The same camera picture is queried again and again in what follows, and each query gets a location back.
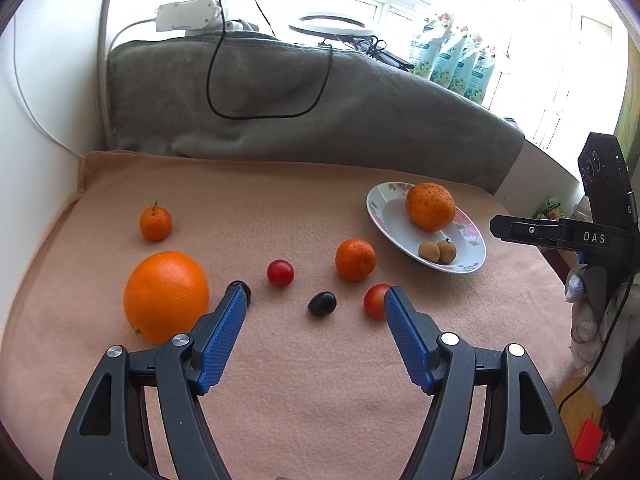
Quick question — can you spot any brown longan fruit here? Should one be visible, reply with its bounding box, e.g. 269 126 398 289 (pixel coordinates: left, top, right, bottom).
437 238 457 264
418 242 442 263

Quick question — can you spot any large bright orange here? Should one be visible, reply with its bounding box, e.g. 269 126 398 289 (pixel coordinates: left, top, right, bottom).
122 252 209 344

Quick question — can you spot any cherry tomato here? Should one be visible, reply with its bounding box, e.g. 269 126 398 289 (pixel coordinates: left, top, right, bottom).
362 284 390 321
267 259 295 287

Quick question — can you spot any medium tangerine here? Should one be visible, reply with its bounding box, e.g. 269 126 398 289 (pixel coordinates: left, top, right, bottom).
334 238 376 282

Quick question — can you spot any small tangerine with stem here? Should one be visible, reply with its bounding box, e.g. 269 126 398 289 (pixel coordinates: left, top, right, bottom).
139 203 172 242

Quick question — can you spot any right hand white glove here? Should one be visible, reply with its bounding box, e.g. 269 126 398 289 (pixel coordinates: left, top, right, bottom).
565 270 626 406

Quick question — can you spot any green snack bag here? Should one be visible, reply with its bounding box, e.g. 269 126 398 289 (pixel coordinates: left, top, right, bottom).
535 197 566 220

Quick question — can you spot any speckled dark orange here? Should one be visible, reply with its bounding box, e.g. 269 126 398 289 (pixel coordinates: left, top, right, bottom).
405 182 457 233

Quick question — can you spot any floral white plate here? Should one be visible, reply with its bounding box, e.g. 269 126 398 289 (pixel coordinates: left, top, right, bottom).
366 182 486 274

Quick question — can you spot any grey cushion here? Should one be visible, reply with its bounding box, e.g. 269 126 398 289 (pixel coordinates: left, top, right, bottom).
105 32 524 192

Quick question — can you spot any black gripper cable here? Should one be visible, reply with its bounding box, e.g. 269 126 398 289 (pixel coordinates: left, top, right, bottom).
556 278 634 416

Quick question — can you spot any ring light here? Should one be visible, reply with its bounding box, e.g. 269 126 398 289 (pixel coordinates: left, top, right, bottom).
288 14 374 39

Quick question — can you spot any white cable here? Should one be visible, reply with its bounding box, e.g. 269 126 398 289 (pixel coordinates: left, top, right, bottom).
12 14 84 162

